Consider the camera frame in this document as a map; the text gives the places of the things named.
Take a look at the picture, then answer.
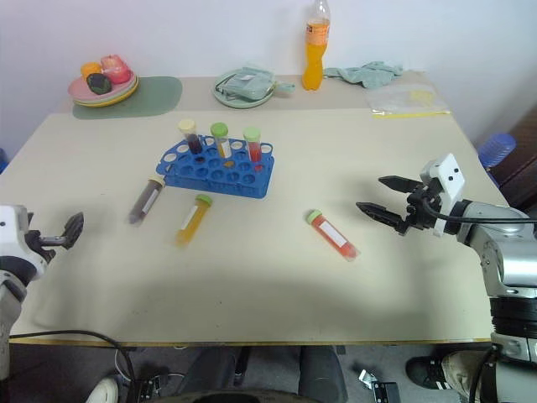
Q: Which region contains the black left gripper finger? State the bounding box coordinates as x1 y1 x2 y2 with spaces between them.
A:
61 212 86 251

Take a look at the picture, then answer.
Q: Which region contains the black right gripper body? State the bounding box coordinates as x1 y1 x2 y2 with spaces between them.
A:
395 181 442 237

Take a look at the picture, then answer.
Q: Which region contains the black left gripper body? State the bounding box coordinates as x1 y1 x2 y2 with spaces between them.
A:
24 228 68 264

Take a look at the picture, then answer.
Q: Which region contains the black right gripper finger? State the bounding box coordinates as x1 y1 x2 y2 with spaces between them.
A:
355 201 408 235
378 175 423 196

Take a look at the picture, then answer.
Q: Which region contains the green-capped red liquid tube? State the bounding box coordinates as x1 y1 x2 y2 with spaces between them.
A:
242 127 264 163
305 208 362 264

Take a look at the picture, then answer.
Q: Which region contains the cream-capped dark liquid tube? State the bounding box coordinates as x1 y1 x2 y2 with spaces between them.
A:
126 175 166 228
177 118 206 156

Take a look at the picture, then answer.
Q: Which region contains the green-capped yellow liquid tube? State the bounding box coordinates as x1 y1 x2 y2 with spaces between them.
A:
174 194 214 249
210 122 233 160

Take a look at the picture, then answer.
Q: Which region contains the blue test tube rack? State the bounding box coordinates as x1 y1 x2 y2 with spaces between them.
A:
155 134 276 200

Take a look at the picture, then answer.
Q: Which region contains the clear zip plastic bag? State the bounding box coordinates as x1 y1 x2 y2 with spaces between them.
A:
366 82 452 120

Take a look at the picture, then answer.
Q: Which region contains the blue plastic stool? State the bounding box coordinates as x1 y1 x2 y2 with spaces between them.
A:
477 133 518 171

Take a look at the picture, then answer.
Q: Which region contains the brown wooden cabinet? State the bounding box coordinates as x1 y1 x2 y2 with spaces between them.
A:
487 104 537 213

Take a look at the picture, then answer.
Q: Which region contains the crumpled pale green cloth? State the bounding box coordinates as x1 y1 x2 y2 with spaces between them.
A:
323 60 405 90

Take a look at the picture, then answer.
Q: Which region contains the stack of pastel plates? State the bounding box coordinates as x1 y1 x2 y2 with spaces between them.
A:
67 70 140 109

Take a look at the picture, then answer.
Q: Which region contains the orange soda bottle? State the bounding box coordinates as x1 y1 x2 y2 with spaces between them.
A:
302 0 333 92

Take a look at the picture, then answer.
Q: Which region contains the dark green toy avocado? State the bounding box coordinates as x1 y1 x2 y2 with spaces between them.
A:
85 72 112 95

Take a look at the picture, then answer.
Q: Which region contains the white shoe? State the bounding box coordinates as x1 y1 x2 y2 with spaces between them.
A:
85 374 122 403

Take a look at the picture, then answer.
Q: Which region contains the green placemat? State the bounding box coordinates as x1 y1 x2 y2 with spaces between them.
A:
71 75 185 122

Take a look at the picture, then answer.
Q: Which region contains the black white-striped shoe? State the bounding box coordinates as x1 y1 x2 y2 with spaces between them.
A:
404 353 463 396

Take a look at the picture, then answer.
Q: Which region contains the beige trouser leg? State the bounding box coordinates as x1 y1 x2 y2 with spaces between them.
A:
441 349 498 403

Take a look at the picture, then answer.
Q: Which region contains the red toy apple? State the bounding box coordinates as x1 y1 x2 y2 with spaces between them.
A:
99 53 131 84

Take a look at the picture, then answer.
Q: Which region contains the grey chair seat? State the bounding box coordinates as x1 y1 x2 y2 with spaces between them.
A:
178 345 350 403

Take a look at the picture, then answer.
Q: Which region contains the black metal-clipped box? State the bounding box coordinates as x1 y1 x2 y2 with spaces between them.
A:
357 368 404 403

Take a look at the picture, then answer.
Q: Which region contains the pale green plate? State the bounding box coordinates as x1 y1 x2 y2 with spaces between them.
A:
211 70 279 110

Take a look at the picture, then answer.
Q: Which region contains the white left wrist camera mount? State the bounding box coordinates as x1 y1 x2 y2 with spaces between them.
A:
0 204 50 281

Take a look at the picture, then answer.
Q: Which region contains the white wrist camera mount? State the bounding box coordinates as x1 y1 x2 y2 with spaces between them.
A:
420 153 468 237
0 204 50 281

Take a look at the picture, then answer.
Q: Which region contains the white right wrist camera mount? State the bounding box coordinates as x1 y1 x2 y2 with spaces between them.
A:
420 153 468 237

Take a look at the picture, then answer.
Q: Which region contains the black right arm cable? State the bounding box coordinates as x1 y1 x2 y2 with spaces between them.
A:
422 196 537 222

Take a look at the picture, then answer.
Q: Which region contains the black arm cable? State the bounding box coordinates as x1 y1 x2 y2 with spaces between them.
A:
422 196 537 222
8 329 138 403

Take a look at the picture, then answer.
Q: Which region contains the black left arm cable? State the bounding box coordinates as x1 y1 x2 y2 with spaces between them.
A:
8 329 138 403

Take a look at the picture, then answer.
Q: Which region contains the black box with cables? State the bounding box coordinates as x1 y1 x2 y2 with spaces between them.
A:
124 368 169 403

